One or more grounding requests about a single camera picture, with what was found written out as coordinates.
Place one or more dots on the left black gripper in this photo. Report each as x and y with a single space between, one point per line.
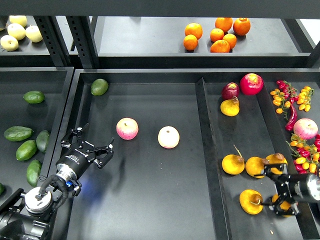
81 154

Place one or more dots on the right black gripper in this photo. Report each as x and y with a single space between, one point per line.
302 187

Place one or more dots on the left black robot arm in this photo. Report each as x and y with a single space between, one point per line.
31 215

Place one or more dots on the yellow pear right tray bottom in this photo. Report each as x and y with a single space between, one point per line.
284 209

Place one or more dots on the yellow pear tray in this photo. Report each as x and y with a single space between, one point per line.
284 209
254 166
233 164
276 158

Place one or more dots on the yellow pear right tray middle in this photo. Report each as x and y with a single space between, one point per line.
276 158

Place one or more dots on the yellow pear right tray centre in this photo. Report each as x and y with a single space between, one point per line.
254 166

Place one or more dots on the dark green avocado upright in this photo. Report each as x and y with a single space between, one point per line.
42 141

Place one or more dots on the yellow pear right tray left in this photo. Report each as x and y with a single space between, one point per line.
233 164

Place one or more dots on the green avocado at tray corner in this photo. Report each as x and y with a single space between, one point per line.
99 87

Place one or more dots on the dark green avocado left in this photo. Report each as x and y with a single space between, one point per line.
18 133

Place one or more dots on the pale yellow pear right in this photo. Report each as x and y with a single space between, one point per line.
33 34

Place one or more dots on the pale yellow pear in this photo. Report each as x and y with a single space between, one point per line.
9 43
33 34
17 31
18 19

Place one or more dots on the pale yellow pear front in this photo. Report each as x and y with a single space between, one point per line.
9 43

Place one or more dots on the pale yellow pear middle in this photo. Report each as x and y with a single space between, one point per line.
17 31

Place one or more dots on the pale yellow pear back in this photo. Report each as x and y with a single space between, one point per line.
18 19

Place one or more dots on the mixed cherry tomato bunch lower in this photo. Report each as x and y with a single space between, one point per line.
305 154

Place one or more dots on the pink apple left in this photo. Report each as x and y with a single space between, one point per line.
127 128

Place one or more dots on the pink apple right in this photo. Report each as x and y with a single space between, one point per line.
305 128

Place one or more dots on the black left tray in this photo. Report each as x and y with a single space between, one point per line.
55 83

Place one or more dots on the black tray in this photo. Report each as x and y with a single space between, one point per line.
148 192
55 83

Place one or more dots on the red chili pepper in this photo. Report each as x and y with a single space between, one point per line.
292 119

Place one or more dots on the pale pink apple centre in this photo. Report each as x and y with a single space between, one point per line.
168 137

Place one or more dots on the orange cherry tomato bunch left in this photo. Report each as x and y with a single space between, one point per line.
280 100

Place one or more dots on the yellow cherry tomato bunch right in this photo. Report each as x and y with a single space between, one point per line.
304 98

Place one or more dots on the red cherry tomato bunch top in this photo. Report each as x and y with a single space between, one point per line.
286 89

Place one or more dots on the black centre tray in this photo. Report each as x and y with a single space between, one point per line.
148 192

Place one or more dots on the red apple large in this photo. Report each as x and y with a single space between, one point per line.
251 84

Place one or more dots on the dark red apple small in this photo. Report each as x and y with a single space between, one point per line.
230 90

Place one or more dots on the orange front bottom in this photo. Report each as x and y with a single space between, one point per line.
220 46

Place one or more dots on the black perforated shelf post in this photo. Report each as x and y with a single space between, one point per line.
83 39

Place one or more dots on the black perforated post left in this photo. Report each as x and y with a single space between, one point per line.
53 39

